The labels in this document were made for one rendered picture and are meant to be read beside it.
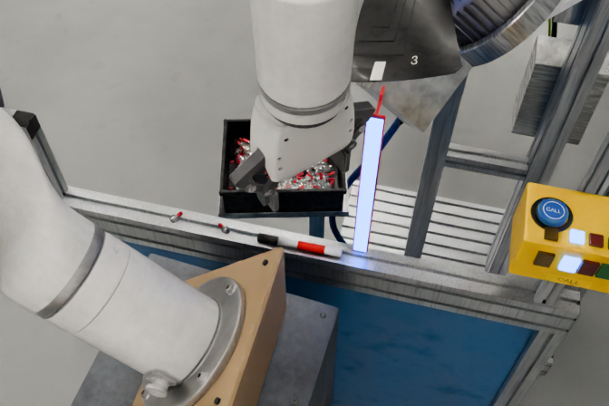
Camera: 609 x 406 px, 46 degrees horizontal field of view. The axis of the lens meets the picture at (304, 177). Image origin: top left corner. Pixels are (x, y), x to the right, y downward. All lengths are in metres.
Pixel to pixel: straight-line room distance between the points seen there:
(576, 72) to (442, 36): 0.46
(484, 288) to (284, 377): 0.36
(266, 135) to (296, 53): 0.13
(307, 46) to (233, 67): 2.13
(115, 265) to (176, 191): 1.51
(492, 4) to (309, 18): 0.72
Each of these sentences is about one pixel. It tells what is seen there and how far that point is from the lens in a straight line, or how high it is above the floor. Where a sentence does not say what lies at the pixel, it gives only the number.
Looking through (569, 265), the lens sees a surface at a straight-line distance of 1.02.
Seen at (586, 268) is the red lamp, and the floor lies 1.04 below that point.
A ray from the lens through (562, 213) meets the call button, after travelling 1.01.
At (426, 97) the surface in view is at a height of 0.97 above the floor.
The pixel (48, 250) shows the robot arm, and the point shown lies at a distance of 0.81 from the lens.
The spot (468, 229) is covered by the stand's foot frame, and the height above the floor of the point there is 0.07.
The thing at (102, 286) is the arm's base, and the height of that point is 1.17.
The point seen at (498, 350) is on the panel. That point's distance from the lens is 1.39.
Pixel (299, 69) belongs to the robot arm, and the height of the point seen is 1.47.
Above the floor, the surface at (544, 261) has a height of 1.04.
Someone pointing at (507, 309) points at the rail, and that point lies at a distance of 1.21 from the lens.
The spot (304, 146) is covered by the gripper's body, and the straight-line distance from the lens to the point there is 0.69.
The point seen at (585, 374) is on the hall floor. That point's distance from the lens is 2.15.
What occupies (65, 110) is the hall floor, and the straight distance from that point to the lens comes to 2.66.
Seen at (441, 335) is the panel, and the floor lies 0.65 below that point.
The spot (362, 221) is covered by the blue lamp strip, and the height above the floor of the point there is 0.95.
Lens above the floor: 1.88
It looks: 53 degrees down
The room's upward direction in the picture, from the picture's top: straight up
